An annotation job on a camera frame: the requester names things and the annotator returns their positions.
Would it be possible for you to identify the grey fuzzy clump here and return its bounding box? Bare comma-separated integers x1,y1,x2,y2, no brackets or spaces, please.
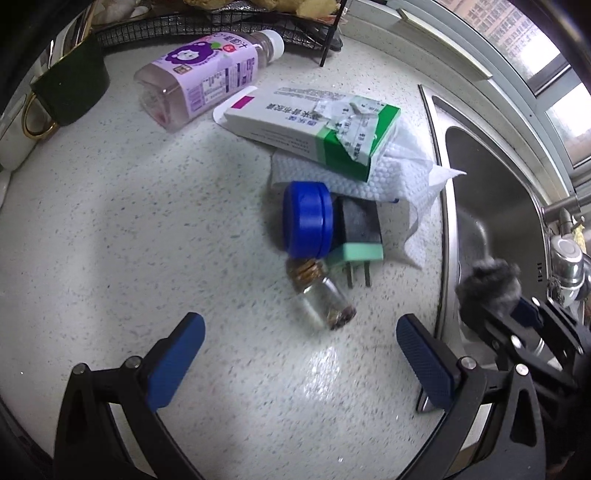
455,258,522,319

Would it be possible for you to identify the yellow potato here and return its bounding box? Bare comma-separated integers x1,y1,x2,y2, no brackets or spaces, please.
259,0,342,14

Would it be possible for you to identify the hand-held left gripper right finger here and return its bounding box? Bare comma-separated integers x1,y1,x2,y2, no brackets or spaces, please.
396,313,548,480

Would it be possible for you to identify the purple label drink bottle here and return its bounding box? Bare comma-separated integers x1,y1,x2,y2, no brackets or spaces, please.
134,28,286,134

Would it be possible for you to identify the white and green medicine box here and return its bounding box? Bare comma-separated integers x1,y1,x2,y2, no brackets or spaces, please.
213,85,402,183

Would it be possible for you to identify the black wire rack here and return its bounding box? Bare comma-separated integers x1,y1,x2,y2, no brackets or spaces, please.
92,0,345,68

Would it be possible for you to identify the blue round jar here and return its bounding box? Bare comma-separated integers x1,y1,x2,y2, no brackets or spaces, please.
283,181,334,257

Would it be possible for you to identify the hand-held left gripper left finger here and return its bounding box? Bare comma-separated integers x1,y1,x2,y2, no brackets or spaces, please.
54,312,206,480

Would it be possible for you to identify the white paper towel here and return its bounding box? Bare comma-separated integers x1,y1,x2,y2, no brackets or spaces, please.
270,122,468,271

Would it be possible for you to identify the steel faucet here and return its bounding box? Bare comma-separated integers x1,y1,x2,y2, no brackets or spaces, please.
540,194,591,308

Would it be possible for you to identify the white mug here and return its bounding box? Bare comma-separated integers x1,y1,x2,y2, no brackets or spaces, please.
0,92,47,171

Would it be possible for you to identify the black and green power adapter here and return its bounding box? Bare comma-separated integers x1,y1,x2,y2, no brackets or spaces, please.
327,196,385,289

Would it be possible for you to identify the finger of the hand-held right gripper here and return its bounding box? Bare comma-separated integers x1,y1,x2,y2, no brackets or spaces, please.
517,298,591,356
462,302,573,398

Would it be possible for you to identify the dark green mug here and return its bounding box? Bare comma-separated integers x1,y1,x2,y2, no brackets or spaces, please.
23,34,112,139

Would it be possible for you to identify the stainless steel sink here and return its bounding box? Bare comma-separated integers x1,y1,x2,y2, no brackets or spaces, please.
418,83,591,416

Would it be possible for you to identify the small glass vial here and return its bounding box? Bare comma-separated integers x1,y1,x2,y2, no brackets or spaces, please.
286,258,357,332

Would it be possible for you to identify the garlic bulb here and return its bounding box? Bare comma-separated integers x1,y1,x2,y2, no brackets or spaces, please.
104,0,148,17

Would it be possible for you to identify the window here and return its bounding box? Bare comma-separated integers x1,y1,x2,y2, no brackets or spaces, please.
392,0,591,195

